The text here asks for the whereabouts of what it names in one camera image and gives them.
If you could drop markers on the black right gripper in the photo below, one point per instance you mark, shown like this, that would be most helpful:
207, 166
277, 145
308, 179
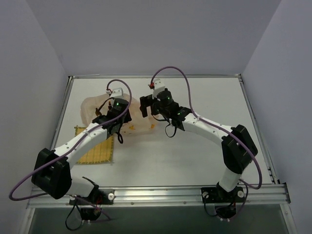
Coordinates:
147, 104

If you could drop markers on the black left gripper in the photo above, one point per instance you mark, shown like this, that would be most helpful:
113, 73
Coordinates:
127, 117

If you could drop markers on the banana print plastic bag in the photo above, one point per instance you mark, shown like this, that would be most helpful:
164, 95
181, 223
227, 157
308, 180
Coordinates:
138, 126

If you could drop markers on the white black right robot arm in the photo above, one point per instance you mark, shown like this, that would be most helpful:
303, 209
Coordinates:
235, 142

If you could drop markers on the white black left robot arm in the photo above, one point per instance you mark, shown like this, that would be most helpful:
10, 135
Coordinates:
52, 171

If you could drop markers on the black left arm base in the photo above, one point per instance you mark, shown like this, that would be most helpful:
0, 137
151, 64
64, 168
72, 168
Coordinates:
89, 208

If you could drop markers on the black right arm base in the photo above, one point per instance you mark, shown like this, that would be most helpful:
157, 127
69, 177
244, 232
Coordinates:
219, 203

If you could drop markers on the yellow woven placemat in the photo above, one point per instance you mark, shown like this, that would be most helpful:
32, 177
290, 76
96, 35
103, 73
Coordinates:
100, 154

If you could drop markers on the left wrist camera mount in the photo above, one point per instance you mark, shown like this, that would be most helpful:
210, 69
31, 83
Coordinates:
115, 92

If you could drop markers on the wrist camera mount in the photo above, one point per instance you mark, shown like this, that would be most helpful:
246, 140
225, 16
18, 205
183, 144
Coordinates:
156, 86
115, 92

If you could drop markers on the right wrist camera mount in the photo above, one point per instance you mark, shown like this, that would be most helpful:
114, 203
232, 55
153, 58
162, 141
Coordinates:
156, 86

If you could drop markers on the front aluminium mounting rail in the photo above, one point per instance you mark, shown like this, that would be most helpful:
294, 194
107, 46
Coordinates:
191, 196

